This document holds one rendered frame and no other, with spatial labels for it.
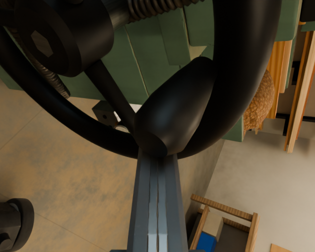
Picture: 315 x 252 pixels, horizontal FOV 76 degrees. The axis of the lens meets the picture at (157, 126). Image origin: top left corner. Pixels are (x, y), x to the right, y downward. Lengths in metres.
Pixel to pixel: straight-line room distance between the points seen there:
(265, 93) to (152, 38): 0.22
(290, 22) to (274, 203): 3.54
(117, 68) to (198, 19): 0.27
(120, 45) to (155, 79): 0.09
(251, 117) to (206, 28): 0.22
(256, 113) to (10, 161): 0.97
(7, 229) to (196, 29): 0.88
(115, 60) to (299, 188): 3.62
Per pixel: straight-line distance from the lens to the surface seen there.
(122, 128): 0.46
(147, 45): 0.37
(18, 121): 1.06
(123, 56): 0.42
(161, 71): 0.38
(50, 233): 1.35
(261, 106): 0.39
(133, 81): 0.44
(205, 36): 0.21
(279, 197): 3.73
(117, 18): 0.20
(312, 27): 0.64
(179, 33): 0.22
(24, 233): 1.00
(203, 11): 0.21
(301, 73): 2.82
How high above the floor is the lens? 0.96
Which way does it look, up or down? 32 degrees down
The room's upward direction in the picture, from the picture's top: 100 degrees clockwise
